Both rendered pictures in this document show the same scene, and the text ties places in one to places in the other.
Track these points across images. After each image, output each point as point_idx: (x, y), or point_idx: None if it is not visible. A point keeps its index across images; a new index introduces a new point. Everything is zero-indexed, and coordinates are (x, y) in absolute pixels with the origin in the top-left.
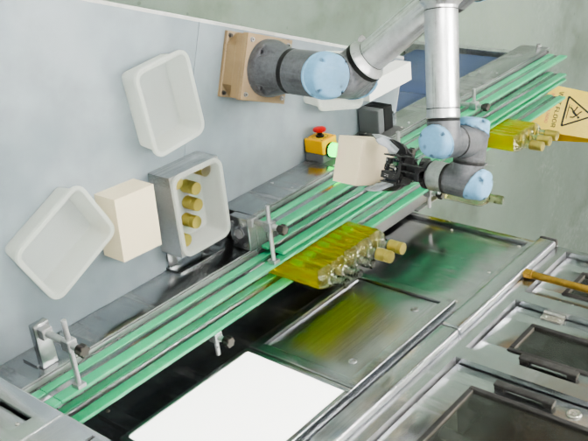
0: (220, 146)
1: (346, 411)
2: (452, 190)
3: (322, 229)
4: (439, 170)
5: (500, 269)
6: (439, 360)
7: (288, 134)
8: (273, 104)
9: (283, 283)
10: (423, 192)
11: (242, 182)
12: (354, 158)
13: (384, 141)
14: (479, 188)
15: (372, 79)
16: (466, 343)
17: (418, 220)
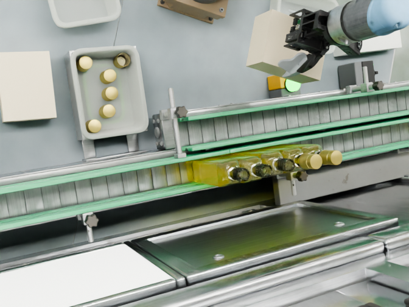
0: (158, 55)
1: (151, 298)
2: (355, 22)
3: (252, 140)
4: (342, 5)
5: None
6: (338, 270)
7: (247, 67)
8: (228, 33)
9: (194, 186)
10: (404, 145)
11: (187, 99)
12: (264, 33)
13: (300, 14)
14: (385, 2)
15: None
16: (391, 257)
17: (405, 183)
